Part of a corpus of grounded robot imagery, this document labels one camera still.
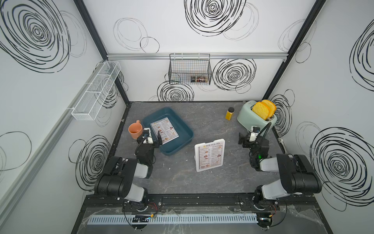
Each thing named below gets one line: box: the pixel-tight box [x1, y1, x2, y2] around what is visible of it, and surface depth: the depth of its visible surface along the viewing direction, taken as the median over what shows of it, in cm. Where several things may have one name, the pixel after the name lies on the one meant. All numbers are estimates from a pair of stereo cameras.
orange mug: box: [128, 119, 143, 140], surface depth 98 cm
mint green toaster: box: [236, 100, 278, 131], surface depth 95 cm
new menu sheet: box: [149, 117, 180, 145], surface depth 104 cm
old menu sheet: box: [198, 142, 224, 170], surface depth 80 cm
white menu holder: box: [194, 138, 226, 173], surface depth 80 cm
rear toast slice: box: [257, 99, 277, 118], surface depth 90 cm
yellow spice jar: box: [224, 106, 235, 121], surface depth 105 cm
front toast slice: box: [252, 101, 270, 121], surface depth 91 cm
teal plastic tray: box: [141, 107, 195, 156], surface depth 107 cm
